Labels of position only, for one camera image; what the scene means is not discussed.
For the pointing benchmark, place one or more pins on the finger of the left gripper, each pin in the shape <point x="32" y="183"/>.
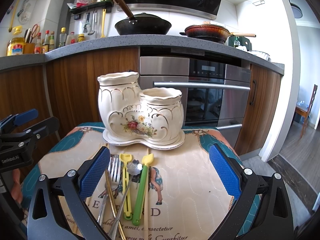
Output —
<point x="41" y="130"/>
<point x="11" y="122"/>

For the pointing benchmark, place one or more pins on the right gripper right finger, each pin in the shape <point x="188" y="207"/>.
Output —
<point x="273" y="219"/>

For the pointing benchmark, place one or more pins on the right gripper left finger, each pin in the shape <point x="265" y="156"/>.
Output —
<point x="46" y="218"/>

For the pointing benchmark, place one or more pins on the gold metal fork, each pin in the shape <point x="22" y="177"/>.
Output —
<point x="111" y="195"/>

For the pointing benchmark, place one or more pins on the silver metal fork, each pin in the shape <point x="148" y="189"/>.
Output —
<point x="114" y="172"/>

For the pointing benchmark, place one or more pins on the green yellow silicone spatula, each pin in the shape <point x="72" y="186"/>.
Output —
<point x="146" y="161"/>

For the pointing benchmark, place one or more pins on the wooden chopstick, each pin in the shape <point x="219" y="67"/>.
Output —
<point x="146" y="206"/>

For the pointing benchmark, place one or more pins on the silver flower spoon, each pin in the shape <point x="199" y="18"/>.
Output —
<point x="134" y="168"/>

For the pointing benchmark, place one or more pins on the person left hand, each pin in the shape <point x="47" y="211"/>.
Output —
<point x="16" y="192"/>

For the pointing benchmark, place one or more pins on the wooden cabinet door left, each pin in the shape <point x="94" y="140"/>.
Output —
<point x="73" y="86"/>

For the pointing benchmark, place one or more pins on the wooden cabinet door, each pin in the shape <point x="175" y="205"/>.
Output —
<point x="260" y="109"/>
<point x="73" y="86"/>

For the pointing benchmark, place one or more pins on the yellow label jar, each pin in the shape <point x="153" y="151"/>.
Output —
<point x="15" y="46"/>

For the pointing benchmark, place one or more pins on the orange utensil box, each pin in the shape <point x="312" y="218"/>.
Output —
<point x="28" y="48"/>

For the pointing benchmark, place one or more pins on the red cap sauce bottle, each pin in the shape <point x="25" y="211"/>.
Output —
<point x="38" y="44"/>

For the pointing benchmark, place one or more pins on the horse print quilted mat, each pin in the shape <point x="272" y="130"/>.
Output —
<point x="187" y="199"/>

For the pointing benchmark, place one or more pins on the clear oil bottle yellow cap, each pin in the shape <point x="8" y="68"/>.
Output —
<point x="62" y="37"/>

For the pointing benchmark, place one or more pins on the wooden cabinet door right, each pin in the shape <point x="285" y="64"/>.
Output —
<point x="260" y="109"/>

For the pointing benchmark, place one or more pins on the yellow hanging spatula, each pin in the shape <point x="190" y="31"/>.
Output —
<point x="103" y="24"/>

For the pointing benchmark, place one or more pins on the white floral ceramic utensil holder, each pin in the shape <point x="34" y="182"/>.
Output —
<point x="153" y="117"/>

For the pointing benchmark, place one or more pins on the wooden dining chair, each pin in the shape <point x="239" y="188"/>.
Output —
<point x="304" y="111"/>

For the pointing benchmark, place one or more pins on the stainless steel oven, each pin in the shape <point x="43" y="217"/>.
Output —
<point x="214" y="89"/>

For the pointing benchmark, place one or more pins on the brown frying pan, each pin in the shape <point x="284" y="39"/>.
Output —
<point x="211" y="32"/>

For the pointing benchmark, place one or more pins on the black wall spice shelf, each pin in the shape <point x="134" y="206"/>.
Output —
<point x="104" y="4"/>

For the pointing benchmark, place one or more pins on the black wok wooden handle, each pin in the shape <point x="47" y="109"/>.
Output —
<point x="140" y="23"/>

